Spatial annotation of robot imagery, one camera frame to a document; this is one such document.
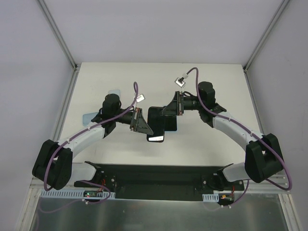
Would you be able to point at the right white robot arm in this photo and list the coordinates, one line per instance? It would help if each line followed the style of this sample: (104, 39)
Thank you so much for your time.
(263, 156)

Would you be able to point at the right white cable duct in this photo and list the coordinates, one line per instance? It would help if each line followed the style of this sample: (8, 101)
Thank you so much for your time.
(217, 197)

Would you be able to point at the light blue phone face down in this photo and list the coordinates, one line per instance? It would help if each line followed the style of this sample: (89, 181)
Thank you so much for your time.
(117, 92)

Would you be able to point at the right aluminium frame post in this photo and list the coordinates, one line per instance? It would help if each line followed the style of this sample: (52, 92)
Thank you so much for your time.
(267, 32)

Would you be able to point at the light blue three-hole phone case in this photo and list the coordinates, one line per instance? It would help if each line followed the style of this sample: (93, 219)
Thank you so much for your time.
(176, 125)

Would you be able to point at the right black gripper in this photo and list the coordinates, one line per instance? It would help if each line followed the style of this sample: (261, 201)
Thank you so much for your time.
(180, 103)

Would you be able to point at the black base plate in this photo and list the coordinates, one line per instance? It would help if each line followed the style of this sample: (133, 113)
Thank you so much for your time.
(172, 183)

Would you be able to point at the black phone case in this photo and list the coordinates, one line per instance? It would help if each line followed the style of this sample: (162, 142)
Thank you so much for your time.
(157, 123)

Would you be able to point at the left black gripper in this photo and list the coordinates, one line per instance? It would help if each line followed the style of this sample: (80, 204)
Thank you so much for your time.
(135, 119)

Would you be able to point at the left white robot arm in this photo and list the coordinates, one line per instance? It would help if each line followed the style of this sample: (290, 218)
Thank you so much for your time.
(54, 164)

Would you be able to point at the left white cable duct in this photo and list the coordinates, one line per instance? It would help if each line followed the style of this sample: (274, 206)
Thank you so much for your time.
(77, 194)

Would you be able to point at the light blue two-hole phone case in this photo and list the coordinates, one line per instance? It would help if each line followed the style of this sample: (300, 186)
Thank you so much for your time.
(87, 119)

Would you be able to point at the aluminium frame post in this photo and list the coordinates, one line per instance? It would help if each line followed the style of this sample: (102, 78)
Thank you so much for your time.
(267, 32)
(57, 33)

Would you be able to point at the left aluminium frame post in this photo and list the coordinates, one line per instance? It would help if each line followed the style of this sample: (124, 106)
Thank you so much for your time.
(57, 33)

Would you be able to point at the white cable duct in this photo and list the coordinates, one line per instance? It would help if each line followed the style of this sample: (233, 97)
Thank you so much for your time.
(217, 197)
(77, 194)

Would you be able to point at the aluminium front rail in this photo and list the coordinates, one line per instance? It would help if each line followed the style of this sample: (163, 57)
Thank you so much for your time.
(264, 187)

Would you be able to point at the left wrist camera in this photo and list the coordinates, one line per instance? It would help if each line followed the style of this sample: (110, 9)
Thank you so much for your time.
(140, 98)

